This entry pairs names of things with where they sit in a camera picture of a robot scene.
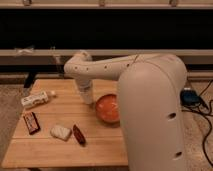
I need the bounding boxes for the orange bowl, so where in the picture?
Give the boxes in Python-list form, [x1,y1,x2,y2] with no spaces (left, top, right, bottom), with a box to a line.
[95,94,120,124]

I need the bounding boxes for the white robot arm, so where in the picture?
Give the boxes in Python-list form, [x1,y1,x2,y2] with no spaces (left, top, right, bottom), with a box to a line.
[64,51,188,171]

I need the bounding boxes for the white wrapped soap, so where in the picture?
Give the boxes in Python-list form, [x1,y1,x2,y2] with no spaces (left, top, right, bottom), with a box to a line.
[50,124,72,141]

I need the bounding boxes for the dark chocolate bar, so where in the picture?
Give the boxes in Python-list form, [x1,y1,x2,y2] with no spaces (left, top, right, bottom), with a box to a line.
[23,112,40,135]

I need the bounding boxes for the blue power adapter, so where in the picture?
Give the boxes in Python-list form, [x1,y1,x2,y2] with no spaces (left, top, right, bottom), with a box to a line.
[180,89,200,106]

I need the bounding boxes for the wooden table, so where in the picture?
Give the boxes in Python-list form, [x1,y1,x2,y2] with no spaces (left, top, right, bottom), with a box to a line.
[2,79,128,168]

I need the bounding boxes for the black cable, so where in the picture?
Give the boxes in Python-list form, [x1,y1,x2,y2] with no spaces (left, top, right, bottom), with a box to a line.
[181,79,213,168]

